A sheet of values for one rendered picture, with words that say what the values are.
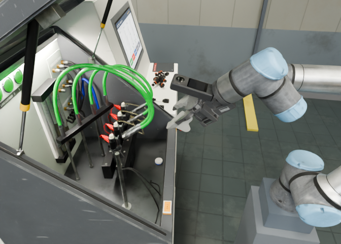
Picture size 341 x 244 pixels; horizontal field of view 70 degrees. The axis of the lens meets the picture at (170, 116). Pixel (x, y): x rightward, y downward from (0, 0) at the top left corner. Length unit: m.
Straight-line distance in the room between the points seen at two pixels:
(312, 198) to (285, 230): 0.33
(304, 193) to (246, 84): 0.46
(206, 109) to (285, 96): 0.20
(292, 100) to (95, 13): 0.88
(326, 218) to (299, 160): 0.20
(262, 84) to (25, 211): 0.74
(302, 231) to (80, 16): 1.29
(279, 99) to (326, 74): 0.20
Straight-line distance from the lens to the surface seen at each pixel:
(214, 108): 0.67
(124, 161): 1.09
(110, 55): 1.23
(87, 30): 1.22
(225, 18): 3.27
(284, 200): 1.08
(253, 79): 0.58
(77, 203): 0.77
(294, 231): 1.20
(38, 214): 0.87
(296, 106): 0.64
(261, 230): 1.15
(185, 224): 2.03
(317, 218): 0.92
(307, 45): 3.53
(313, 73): 0.77
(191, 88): 0.63
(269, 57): 0.56
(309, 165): 0.97
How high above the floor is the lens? 1.75
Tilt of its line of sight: 36 degrees down
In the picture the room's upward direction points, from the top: straight up
